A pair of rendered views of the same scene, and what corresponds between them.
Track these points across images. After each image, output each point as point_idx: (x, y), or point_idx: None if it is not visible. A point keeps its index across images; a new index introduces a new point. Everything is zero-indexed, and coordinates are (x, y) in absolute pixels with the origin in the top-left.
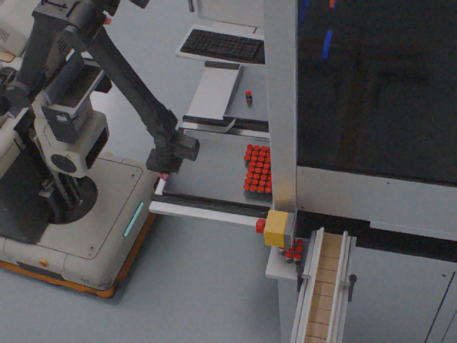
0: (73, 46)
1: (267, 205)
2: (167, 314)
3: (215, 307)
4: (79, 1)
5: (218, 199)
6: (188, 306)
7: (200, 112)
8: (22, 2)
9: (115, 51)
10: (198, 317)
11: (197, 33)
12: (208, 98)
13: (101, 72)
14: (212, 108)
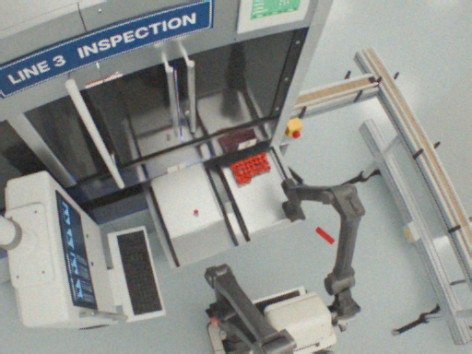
0: None
1: (271, 151)
2: (280, 267)
3: (259, 246)
4: (336, 194)
5: (284, 178)
6: (268, 261)
7: (223, 240)
8: (308, 313)
9: (324, 186)
10: (270, 250)
11: (140, 305)
12: (208, 243)
13: (258, 300)
14: (216, 234)
